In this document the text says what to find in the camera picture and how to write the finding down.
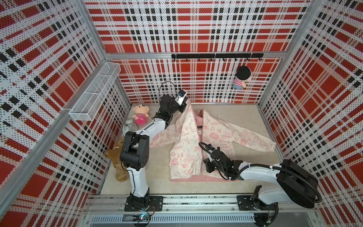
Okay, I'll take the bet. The brown teddy bear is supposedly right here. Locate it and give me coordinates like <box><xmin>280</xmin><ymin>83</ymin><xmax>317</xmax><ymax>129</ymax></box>
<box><xmin>104</xmin><ymin>137</ymin><xmax>129</xmax><ymax>182</ymax></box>

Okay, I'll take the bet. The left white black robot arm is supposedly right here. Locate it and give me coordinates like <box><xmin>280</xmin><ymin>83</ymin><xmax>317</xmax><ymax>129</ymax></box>
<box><xmin>120</xmin><ymin>90</ymin><xmax>188</xmax><ymax>211</ymax></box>

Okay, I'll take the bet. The black hook rail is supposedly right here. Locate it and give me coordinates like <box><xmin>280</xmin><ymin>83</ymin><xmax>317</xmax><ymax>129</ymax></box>
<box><xmin>171</xmin><ymin>53</ymin><xmax>264</xmax><ymax>60</ymax></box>

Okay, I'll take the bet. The cream pink printed jacket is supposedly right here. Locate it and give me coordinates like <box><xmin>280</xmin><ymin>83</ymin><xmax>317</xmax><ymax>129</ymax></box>
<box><xmin>150</xmin><ymin>104</ymin><xmax>276</xmax><ymax>182</ymax></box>

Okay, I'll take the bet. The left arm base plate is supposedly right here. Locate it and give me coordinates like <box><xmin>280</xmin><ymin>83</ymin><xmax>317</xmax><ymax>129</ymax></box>
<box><xmin>124</xmin><ymin>195</ymin><xmax>164</xmax><ymax>212</ymax></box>

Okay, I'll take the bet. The pink pig plush doll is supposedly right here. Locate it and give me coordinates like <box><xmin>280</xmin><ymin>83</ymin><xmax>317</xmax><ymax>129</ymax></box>
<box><xmin>132</xmin><ymin>104</ymin><xmax>150</xmax><ymax>125</ymax></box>

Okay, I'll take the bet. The white alarm clock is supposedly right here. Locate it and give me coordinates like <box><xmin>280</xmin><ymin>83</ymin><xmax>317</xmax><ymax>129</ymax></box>
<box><xmin>122</xmin><ymin>119</ymin><xmax>138</xmax><ymax>136</ymax></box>

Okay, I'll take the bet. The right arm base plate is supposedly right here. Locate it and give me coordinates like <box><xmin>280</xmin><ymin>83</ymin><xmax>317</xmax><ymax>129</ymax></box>
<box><xmin>237</xmin><ymin>195</ymin><xmax>277</xmax><ymax>211</ymax></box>

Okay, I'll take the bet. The black-haired hanging doll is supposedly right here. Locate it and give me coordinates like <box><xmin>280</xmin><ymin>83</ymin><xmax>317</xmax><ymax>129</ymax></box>
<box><xmin>233</xmin><ymin>65</ymin><xmax>252</xmax><ymax>90</ymax></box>

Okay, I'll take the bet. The green circuit board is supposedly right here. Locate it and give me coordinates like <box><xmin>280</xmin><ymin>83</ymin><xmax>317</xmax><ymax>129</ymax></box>
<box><xmin>122</xmin><ymin>214</ymin><xmax>149</xmax><ymax>222</ymax></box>

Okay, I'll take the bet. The aluminium front rail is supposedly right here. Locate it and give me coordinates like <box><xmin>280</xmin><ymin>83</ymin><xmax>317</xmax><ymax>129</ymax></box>
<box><xmin>80</xmin><ymin>194</ymin><xmax>323</xmax><ymax>227</ymax></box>

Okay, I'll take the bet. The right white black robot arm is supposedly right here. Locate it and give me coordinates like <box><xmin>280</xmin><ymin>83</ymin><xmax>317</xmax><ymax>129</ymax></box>
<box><xmin>199</xmin><ymin>142</ymin><xmax>322</xmax><ymax>211</ymax></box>

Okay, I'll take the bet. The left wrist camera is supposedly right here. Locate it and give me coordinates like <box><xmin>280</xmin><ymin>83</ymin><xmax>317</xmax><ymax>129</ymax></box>
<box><xmin>175</xmin><ymin>90</ymin><xmax>187</xmax><ymax>106</ymax></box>

